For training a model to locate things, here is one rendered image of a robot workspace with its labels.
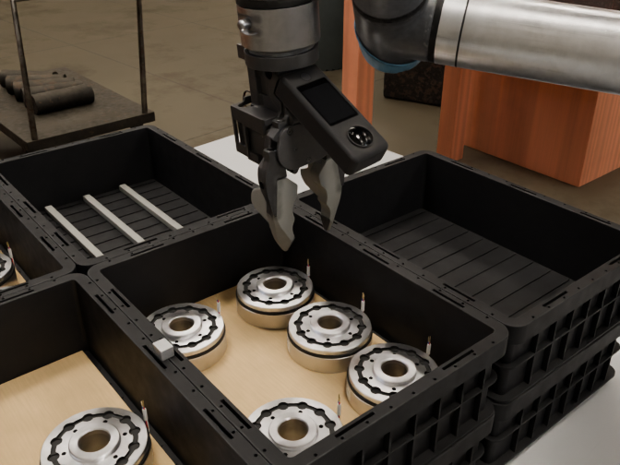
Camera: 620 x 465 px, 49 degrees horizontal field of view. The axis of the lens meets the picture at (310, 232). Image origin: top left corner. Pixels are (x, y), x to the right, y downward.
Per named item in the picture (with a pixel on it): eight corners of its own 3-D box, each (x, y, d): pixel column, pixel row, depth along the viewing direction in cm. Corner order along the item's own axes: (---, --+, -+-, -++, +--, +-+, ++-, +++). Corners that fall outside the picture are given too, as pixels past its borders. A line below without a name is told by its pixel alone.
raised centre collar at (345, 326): (358, 327, 82) (358, 323, 82) (327, 343, 79) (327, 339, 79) (331, 308, 85) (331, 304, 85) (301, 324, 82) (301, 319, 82)
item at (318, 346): (388, 332, 82) (388, 327, 81) (325, 367, 76) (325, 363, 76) (333, 295, 89) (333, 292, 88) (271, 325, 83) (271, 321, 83)
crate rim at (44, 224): (282, 212, 98) (282, 197, 97) (84, 285, 82) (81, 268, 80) (151, 135, 125) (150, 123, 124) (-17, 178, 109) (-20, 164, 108)
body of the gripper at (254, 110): (292, 136, 76) (281, 28, 70) (341, 159, 70) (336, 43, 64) (234, 158, 72) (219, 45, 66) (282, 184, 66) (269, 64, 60)
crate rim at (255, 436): (513, 350, 71) (517, 331, 70) (286, 499, 55) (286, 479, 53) (282, 213, 98) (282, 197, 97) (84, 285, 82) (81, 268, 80)
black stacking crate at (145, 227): (282, 268, 103) (280, 201, 97) (97, 347, 86) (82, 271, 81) (157, 183, 130) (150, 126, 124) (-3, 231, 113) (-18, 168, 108)
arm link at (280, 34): (334, -4, 61) (261, 17, 57) (337, 46, 64) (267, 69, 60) (285, -15, 66) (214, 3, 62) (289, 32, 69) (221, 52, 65)
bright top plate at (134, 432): (168, 452, 65) (167, 447, 65) (67, 509, 60) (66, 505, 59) (119, 397, 72) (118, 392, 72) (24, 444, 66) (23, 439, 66)
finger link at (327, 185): (319, 200, 80) (300, 137, 75) (352, 219, 76) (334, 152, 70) (300, 215, 79) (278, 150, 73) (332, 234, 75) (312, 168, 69)
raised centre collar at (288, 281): (301, 289, 89) (301, 285, 89) (269, 302, 87) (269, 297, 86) (280, 272, 93) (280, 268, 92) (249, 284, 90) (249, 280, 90)
